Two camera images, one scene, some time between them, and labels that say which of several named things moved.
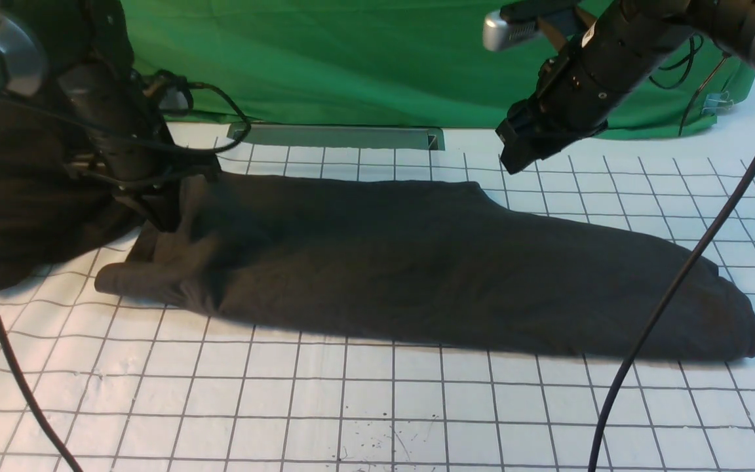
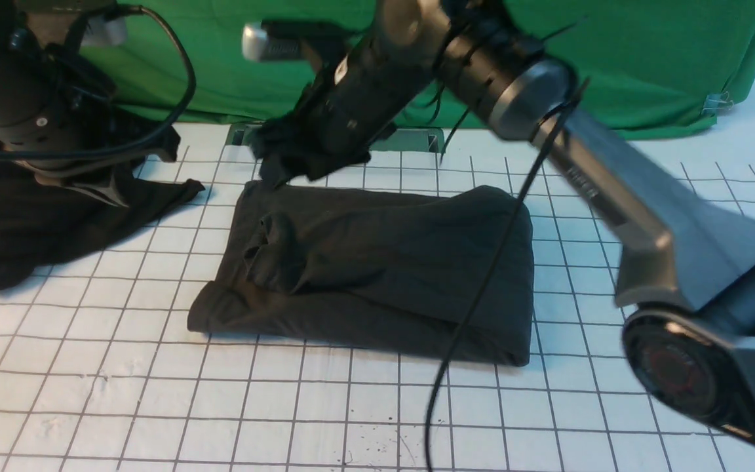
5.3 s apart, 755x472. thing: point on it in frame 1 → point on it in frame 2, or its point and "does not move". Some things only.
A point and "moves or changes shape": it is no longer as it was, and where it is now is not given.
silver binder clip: [716, 103] does not move
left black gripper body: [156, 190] → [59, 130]
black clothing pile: [21, 205] does not move
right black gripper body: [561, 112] → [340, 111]
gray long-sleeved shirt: [434, 267] moves or changes shape
